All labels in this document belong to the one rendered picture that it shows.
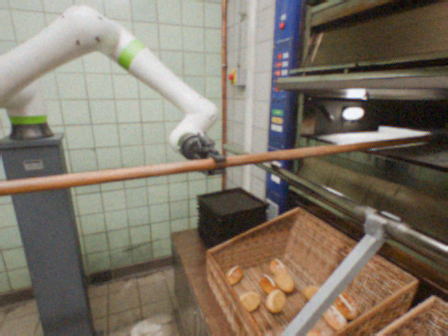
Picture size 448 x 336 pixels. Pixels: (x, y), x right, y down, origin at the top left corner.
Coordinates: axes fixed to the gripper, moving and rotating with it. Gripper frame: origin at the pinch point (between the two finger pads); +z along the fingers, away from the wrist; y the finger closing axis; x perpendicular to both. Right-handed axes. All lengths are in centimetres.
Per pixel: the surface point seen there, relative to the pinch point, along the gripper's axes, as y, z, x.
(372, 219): 2.4, 36.5, -14.8
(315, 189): 2.6, 20.9, -16.1
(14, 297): 115, -123, 96
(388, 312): 42, 27, -42
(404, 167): 3, 16, -53
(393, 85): -20.2, 18.7, -38.5
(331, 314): 56, 11, -38
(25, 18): -55, -125, 60
